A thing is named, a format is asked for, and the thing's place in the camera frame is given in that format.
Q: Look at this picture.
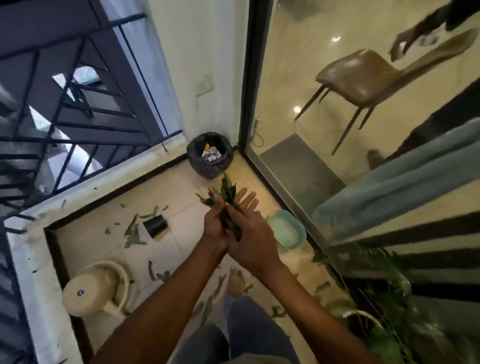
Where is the black metal railing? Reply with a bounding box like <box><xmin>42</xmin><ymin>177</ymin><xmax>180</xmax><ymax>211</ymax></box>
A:
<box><xmin>0</xmin><ymin>11</ymin><xmax>185</xmax><ymax>364</ymax></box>

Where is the white wall power outlet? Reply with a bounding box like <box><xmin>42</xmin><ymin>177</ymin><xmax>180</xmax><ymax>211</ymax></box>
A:
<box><xmin>195</xmin><ymin>74</ymin><xmax>215</xmax><ymax>98</ymax></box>

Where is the person's left forearm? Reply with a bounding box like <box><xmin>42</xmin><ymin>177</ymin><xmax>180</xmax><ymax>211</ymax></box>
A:
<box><xmin>91</xmin><ymin>239</ymin><xmax>230</xmax><ymax>364</ymax></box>

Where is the person's right hand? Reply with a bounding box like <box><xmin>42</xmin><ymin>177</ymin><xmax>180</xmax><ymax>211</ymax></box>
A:
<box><xmin>224</xmin><ymin>204</ymin><xmax>283</xmax><ymax>278</ymax></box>

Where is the teal plastic bucket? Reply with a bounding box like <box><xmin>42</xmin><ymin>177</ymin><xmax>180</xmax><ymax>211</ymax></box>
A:
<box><xmin>267</xmin><ymin>209</ymin><xmax>308</xmax><ymax>251</ymax></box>

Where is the green leafy potted plant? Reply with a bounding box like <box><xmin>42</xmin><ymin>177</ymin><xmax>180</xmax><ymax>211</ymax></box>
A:
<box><xmin>311</xmin><ymin>241</ymin><xmax>480</xmax><ymax>364</ymax></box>

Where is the white crumpled tissue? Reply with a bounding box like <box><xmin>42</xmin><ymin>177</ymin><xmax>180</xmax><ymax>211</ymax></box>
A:
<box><xmin>419</xmin><ymin>29</ymin><xmax>443</xmax><ymax>49</ymax></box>

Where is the person's right forearm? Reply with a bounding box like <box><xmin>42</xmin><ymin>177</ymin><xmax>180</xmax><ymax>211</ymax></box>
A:
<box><xmin>258</xmin><ymin>262</ymin><xmax>383</xmax><ymax>364</ymax></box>

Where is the grey neighbouring building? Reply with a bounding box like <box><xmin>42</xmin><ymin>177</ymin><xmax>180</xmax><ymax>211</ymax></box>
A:
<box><xmin>0</xmin><ymin>0</ymin><xmax>168</xmax><ymax>196</ymax></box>

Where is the small black plastic pot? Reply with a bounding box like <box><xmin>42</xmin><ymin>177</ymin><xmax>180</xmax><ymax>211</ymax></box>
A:
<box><xmin>142</xmin><ymin>214</ymin><xmax>169</xmax><ymax>239</ymax></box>

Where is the grey floor rug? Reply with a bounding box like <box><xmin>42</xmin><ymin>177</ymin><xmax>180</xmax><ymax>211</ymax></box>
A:
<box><xmin>258</xmin><ymin>133</ymin><xmax>346</xmax><ymax>215</ymax></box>

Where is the beige plastic watering can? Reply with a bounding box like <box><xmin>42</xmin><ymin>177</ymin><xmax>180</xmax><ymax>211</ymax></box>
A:
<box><xmin>61</xmin><ymin>260</ymin><xmax>134</xmax><ymax>320</ymax></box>

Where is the person's left hand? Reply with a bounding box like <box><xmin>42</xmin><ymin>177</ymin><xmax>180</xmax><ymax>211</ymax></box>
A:
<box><xmin>202</xmin><ymin>187</ymin><xmax>260</xmax><ymax>256</ymax></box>

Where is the brown leather chair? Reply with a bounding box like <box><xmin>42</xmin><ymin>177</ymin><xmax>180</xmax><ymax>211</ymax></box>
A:
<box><xmin>293</xmin><ymin>28</ymin><xmax>480</xmax><ymax>157</ymax></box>

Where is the another person's forearm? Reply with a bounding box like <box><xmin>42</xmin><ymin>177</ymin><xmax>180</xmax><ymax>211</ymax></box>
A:
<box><xmin>410</xmin><ymin>5</ymin><xmax>453</xmax><ymax>37</ymax></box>

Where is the white charger with cable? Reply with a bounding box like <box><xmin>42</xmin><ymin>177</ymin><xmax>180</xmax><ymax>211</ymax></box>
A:
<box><xmin>251</xmin><ymin>116</ymin><xmax>266</xmax><ymax>148</ymax></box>

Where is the person's right leg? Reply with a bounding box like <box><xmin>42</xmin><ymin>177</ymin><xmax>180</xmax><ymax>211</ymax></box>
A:
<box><xmin>224</xmin><ymin>295</ymin><xmax>301</xmax><ymax>364</ymax></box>

